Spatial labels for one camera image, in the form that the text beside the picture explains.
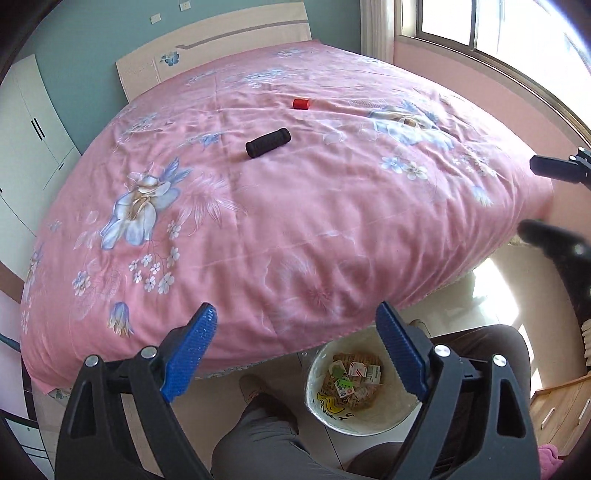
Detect green wooden block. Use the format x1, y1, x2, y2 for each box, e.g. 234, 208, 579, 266
334, 377, 355, 398

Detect black foam cylinder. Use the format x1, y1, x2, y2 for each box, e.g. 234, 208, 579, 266
245, 128, 291, 159

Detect red toy block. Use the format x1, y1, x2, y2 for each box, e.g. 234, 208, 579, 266
293, 98, 311, 110

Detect white trash bin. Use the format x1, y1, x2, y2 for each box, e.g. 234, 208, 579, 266
304, 326, 419, 437

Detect red striped white box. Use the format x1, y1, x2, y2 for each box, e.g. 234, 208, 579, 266
348, 361, 368, 378

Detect person's grey trouser legs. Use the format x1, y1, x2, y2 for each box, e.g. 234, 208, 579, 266
211, 325, 531, 480

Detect wooden drawer cabinet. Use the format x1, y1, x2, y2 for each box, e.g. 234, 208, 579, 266
530, 375, 591, 458

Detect pink quilted jacket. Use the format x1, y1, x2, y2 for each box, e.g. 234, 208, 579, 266
538, 444, 563, 480

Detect pink floral bed sheet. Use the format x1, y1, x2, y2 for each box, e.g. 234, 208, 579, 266
21, 41, 553, 393

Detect white curtain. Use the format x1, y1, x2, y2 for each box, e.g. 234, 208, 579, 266
360, 0, 396, 64

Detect white wardrobe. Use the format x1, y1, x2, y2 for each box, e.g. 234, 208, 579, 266
0, 55, 80, 279

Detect cream wooden headboard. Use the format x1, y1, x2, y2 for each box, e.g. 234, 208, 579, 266
116, 2, 311, 101

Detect window with metal frame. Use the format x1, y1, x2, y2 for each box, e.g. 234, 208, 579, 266
398, 1, 590, 143

